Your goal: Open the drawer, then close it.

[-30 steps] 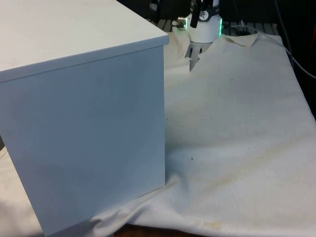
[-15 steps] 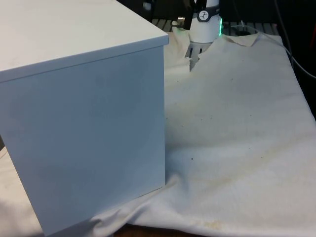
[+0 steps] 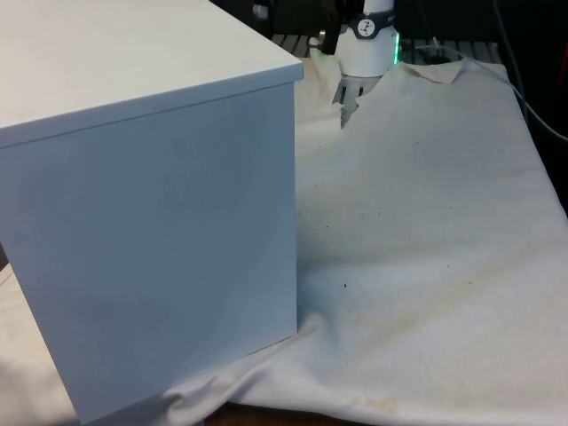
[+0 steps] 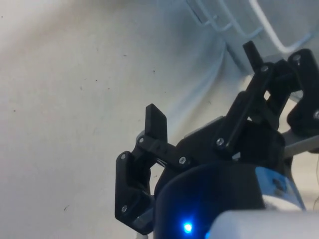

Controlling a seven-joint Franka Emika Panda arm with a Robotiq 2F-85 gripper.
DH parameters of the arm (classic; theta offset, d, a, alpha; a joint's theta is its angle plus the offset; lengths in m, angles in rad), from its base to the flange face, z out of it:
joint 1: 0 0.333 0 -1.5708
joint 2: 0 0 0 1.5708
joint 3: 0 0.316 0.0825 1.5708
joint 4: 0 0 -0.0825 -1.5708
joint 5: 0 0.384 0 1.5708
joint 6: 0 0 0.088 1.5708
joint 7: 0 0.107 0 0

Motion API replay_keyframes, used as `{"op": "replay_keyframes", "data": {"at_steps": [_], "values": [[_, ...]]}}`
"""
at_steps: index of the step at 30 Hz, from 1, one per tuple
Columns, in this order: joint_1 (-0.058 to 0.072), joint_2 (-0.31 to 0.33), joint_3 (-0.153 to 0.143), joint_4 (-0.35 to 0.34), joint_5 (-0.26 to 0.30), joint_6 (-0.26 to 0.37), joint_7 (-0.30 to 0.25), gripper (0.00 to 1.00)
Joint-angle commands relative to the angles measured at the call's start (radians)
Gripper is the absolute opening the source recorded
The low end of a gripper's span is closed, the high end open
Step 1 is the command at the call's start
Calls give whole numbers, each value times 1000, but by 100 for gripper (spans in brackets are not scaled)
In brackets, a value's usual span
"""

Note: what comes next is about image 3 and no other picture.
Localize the white chest of drawers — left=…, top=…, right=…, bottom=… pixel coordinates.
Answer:
left=0, top=0, right=304, bottom=424

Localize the grey cable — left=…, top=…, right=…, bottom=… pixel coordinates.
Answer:
left=493, top=0, right=568, bottom=142

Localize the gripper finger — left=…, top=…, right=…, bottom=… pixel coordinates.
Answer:
left=310, top=0, right=343, bottom=57

